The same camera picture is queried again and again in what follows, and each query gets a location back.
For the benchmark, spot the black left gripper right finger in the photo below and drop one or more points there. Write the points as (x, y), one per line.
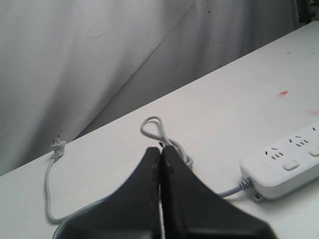
(191, 210)

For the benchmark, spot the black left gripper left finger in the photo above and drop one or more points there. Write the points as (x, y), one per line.
(131, 212)

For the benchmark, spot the white five-outlet power strip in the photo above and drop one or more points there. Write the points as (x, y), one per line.
(285, 165)

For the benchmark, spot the grey backdrop cloth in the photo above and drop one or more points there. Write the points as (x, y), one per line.
(68, 67)

